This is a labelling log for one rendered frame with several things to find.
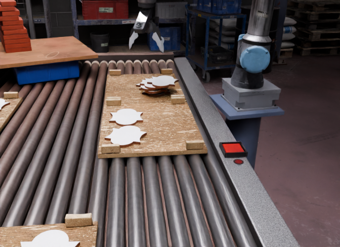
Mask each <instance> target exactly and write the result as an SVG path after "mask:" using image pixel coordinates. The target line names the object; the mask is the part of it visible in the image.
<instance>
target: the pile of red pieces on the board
mask: <svg viewBox="0 0 340 247"><path fill-rule="evenodd" d="M15 6H16V1H15V0H0V37H1V41H2V45H3V47H4V49H5V51H6V53H14V52H26V51H32V48H31V42H30V37H29V36H28V33H27V29H26V28H25V27H24V26H23V20H22V19H21V18H20V17H19V15H20V12H19V10H18V9H17V8H16V7H15Z"/></svg>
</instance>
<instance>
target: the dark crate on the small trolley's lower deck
mask: <svg viewBox="0 0 340 247"><path fill-rule="evenodd" d="M210 51H213V52H210ZM204 52H205V47H201V57H202V58H204ZM232 57H233V52H232V51H230V50H228V49H226V48H223V47H221V46H208V53H207V60H208V61H209V62H211V63H212V64H218V63H229V62H232Z"/></svg>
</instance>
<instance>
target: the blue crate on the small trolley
mask: <svg viewBox="0 0 340 247"><path fill-rule="evenodd" d="M241 3H242V2H241V0H198V2H197V10H198V11H202V12H206V13H210V14H215V15H231V14H239V13H241Z"/></svg>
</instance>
